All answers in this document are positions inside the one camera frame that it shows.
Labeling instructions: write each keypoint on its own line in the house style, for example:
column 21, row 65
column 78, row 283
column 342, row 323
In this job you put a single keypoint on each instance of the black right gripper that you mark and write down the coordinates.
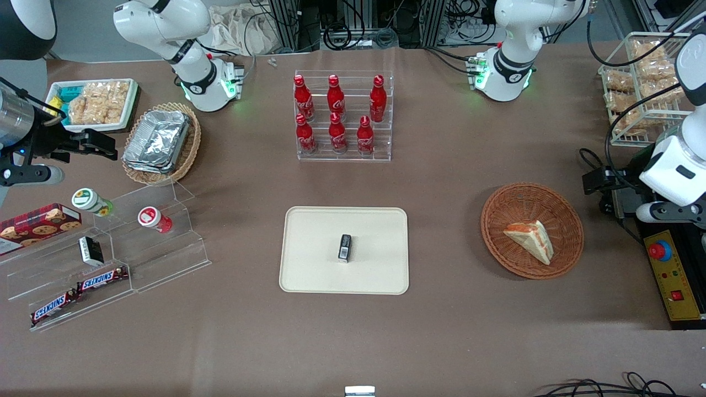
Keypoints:
column 51, row 142

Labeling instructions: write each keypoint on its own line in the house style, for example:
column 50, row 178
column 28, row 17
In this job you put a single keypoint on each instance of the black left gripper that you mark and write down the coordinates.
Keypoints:
column 627, row 177

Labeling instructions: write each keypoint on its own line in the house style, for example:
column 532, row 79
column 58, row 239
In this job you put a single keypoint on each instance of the triangular sandwich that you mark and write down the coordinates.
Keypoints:
column 532, row 240

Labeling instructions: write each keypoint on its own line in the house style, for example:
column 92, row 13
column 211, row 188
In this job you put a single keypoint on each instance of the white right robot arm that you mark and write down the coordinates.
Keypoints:
column 165, row 27

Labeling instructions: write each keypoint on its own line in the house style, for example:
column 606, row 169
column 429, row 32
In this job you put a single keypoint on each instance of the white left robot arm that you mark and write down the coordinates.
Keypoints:
column 513, row 66

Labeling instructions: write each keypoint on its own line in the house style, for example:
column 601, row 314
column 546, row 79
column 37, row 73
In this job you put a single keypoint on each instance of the white snack tray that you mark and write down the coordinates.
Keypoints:
column 128, row 113

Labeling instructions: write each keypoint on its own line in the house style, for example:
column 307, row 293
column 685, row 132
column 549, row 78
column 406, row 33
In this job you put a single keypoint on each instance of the brown wicker basket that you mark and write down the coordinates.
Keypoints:
column 510, row 204

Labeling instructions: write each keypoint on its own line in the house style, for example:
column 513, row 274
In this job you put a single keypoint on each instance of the light wicker basket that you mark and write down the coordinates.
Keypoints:
column 190, row 149

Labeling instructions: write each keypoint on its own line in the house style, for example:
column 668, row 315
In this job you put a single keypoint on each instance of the beige plastic tray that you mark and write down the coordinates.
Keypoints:
column 314, row 248

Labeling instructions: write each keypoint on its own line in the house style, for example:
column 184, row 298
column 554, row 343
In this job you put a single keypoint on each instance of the black table appliance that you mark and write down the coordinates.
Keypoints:
column 626, row 204

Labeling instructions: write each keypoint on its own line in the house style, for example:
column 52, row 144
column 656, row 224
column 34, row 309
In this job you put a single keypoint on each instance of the clear rice cracker bag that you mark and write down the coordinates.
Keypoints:
column 99, row 102

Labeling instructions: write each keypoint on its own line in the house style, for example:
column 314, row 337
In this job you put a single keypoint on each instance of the green lid cup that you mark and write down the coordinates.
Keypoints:
column 88, row 199

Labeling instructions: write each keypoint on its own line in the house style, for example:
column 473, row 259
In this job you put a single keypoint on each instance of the stacked foil containers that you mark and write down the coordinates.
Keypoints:
column 157, row 140

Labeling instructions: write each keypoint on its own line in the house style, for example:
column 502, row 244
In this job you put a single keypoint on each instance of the yellow snack packet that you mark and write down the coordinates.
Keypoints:
column 54, row 106

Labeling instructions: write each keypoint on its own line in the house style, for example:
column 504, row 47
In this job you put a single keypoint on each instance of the teal snack packet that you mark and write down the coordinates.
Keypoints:
column 69, row 92

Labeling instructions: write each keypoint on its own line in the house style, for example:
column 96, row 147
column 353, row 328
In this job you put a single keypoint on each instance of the clear fried snack bag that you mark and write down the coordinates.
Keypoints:
column 620, row 80
column 626, row 116
column 656, row 74
column 648, row 51

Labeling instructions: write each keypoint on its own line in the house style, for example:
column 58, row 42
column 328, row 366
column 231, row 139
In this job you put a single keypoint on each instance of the red lid cup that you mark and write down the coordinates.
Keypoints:
column 151, row 218

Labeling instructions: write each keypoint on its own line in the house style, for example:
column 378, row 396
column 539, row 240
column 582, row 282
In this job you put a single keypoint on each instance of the red emergency stop button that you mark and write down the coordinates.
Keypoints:
column 659, row 251

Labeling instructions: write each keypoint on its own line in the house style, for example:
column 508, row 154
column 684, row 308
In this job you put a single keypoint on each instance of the red cookie box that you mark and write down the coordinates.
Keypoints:
column 38, row 223

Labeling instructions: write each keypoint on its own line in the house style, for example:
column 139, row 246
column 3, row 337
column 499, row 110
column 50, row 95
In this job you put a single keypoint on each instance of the black and white box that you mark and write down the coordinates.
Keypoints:
column 91, row 251

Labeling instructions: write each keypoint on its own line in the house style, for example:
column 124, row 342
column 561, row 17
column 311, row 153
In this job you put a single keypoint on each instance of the clear acrylic stepped stand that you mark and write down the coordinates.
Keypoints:
column 165, row 253

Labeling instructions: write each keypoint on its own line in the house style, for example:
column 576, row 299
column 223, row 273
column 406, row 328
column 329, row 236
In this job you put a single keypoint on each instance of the yellow control panel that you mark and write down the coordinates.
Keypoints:
column 675, row 281

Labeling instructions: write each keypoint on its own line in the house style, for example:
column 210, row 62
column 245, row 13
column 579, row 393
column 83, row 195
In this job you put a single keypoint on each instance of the snickers bar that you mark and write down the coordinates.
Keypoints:
column 52, row 307
column 102, row 279

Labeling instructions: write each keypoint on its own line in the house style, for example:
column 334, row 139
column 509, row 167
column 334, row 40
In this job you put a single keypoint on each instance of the beige cloth bag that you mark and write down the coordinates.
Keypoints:
column 242, row 30

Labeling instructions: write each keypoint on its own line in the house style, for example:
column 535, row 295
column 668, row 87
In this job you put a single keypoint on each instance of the small grey connector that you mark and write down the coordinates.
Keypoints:
column 272, row 62

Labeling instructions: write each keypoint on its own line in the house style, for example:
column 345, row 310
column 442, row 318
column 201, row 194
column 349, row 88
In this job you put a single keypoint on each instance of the red cola bottle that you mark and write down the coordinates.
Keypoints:
column 335, row 98
column 365, row 138
column 302, row 99
column 337, row 135
column 378, row 99
column 305, row 137

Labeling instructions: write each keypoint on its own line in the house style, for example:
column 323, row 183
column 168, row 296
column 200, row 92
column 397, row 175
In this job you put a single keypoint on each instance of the clear acrylic bottle rack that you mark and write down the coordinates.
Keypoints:
column 353, row 151

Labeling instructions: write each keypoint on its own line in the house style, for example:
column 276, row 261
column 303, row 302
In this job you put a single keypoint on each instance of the small black box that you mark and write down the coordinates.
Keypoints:
column 345, row 248

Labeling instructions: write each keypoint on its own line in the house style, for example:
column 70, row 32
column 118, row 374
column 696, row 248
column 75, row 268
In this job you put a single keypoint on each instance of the small white edge device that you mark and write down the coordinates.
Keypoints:
column 359, row 391

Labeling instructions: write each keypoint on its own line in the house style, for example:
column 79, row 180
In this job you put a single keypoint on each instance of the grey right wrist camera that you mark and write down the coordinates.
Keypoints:
column 27, row 175

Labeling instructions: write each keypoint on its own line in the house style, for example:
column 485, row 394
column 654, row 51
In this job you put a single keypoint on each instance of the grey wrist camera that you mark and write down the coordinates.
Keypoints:
column 670, row 212
column 27, row 175

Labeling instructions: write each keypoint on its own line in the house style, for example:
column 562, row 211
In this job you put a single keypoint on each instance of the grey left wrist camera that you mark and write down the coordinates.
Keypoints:
column 670, row 212

